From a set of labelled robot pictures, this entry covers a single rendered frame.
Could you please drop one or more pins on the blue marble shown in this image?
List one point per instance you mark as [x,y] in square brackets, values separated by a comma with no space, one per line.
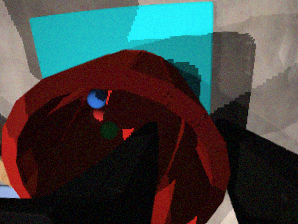
[97,98]

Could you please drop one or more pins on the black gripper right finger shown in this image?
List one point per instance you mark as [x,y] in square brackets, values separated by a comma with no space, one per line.
[263,183]

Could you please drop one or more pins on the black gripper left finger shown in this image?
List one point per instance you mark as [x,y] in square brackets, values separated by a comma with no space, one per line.
[119,189]

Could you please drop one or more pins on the dark red cup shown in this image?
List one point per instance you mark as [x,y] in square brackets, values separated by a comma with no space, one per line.
[48,137]

